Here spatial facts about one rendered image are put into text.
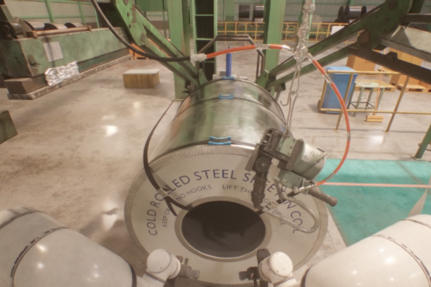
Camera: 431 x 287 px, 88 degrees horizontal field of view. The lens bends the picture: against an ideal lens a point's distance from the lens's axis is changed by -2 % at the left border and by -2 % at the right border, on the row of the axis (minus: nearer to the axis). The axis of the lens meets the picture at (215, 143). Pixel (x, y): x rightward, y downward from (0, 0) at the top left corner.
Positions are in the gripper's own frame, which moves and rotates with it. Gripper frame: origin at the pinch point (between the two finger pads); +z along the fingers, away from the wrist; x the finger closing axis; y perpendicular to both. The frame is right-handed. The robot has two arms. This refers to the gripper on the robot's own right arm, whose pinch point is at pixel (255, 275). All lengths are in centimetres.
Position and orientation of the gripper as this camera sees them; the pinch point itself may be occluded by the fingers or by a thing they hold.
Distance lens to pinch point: 130.0
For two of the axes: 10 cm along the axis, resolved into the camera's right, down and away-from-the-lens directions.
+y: 0.8, 8.0, -6.0
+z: -1.6, 6.0, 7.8
